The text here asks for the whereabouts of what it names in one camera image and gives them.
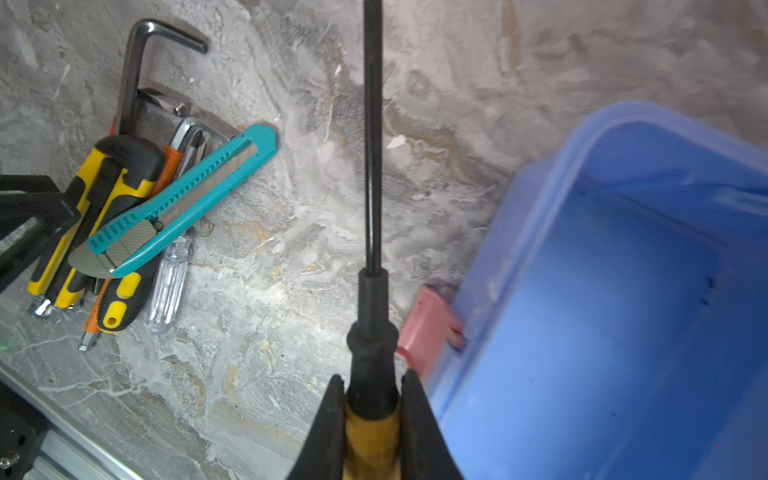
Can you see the teal utility knife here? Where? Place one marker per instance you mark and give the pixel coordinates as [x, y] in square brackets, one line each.
[140, 234]

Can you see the orange handled screwdriver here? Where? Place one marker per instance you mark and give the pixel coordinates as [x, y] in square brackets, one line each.
[175, 166]

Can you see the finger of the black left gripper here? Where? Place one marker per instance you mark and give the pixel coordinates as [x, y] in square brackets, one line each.
[34, 204]

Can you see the white blue plastic toolbox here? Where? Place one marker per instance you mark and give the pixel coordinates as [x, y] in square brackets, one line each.
[616, 313]

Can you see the yellow black utility knife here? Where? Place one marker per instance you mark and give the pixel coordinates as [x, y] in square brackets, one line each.
[119, 173]

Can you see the aluminium front rail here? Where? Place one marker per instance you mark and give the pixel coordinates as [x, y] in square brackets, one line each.
[68, 450]

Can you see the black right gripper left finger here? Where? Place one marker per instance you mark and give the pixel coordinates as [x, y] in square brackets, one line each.
[323, 452]

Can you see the clear handled screwdriver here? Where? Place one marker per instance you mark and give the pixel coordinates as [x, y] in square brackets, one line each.
[168, 286]

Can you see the black hex key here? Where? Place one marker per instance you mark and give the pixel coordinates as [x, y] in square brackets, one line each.
[138, 37]

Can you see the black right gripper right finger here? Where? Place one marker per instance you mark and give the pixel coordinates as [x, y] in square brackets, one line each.
[423, 451]

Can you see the yellow black stubby screwdriver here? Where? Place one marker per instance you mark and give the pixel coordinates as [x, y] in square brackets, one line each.
[122, 300]

